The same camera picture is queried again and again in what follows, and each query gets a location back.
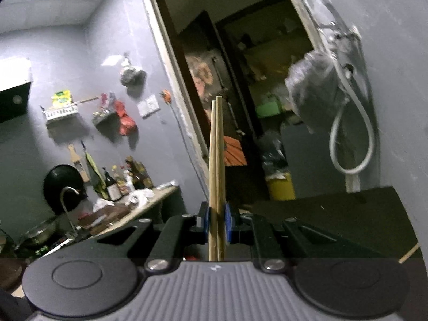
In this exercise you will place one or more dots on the orange plug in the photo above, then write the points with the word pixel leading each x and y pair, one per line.
pixel 166 96

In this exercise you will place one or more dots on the dark wooden door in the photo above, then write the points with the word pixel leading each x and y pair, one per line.
pixel 227 73

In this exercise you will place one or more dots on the yellow bin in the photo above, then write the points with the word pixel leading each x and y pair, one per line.
pixel 281 189

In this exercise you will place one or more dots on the metal wall tap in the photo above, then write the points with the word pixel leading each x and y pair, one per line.
pixel 337 38

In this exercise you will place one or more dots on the white crumpled cloth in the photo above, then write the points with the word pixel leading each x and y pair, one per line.
pixel 103 204
pixel 140 197

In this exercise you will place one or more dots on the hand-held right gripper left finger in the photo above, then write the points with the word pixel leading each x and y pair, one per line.
pixel 206 222

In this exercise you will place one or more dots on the brown glass bottle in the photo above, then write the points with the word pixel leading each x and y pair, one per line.
pixel 134 175
pixel 146 177

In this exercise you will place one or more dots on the wooden stick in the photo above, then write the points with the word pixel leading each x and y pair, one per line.
pixel 85 100

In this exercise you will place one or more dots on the grey cabinet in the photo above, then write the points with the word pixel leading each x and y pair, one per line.
pixel 311 160

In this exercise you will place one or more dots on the metal basin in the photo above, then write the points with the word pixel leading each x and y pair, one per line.
pixel 40 235

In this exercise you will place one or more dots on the small seasoning bottle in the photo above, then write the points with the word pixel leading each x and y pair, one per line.
pixel 120 182

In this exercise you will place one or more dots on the clear bag with dark contents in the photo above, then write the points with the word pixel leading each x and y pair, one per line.
pixel 314 87

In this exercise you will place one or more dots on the bundle of colourful packets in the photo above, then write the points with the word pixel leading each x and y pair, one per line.
pixel 108 102

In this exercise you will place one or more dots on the dark bottle with white label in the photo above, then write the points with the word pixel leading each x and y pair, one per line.
pixel 113 190

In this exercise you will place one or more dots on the white wall switch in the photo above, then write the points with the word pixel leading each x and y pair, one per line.
pixel 148 106

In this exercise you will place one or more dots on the white tube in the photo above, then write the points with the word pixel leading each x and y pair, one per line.
pixel 167 184

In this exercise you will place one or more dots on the black wok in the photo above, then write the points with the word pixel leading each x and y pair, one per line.
pixel 58 180

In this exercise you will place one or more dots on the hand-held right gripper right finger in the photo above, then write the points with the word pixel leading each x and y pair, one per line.
pixel 228 222

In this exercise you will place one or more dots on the metal wall rack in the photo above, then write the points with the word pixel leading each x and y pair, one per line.
pixel 105 119

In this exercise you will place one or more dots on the wooden cutting board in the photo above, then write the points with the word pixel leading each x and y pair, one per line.
pixel 107 217

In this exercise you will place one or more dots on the kitchen counter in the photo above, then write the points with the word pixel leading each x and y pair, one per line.
pixel 160 197

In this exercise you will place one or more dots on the pale door frame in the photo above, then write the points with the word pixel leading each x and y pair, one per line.
pixel 170 57

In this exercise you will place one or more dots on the yellow green packet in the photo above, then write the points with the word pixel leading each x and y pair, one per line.
pixel 61 98

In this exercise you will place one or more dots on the dark hanging cloth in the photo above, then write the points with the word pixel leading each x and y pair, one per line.
pixel 95 177

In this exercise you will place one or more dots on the small hanging bag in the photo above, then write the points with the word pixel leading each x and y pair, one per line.
pixel 132 75

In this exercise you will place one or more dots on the dark plastic bag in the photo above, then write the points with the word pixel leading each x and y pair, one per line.
pixel 271 153

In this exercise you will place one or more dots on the wooden grater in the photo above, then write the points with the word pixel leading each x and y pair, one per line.
pixel 78 162

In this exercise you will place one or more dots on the cluttered storage shelf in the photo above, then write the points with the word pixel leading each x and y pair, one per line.
pixel 264 50

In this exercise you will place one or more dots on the red plastic bag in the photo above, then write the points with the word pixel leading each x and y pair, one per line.
pixel 126 122

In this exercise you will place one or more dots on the curved metal sink faucet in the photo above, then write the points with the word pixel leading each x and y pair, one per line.
pixel 63 204

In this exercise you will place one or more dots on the range hood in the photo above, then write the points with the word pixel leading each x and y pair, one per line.
pixel 13 100

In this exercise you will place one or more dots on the white wall rack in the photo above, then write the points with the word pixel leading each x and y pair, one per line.
pixel 60 114

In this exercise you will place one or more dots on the green box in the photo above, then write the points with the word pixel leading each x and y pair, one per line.
pixel 268 108

